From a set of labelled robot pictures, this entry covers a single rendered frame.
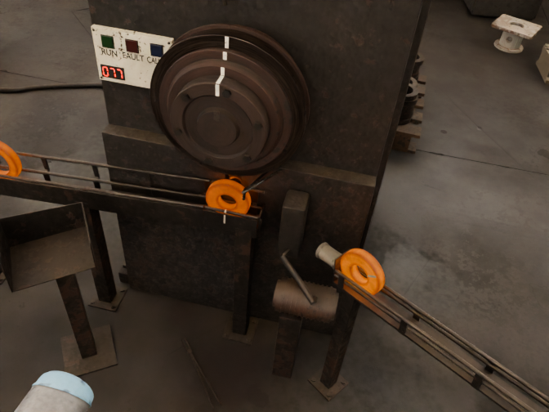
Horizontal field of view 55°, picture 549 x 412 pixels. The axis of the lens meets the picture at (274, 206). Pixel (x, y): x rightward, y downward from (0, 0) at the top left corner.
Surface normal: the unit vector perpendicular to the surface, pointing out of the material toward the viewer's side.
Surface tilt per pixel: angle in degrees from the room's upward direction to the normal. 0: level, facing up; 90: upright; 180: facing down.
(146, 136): 0
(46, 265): 5
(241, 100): 90
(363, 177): 0
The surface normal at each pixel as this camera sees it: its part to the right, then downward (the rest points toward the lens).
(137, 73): -0.22, 0.65
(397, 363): 0.07, -0.73
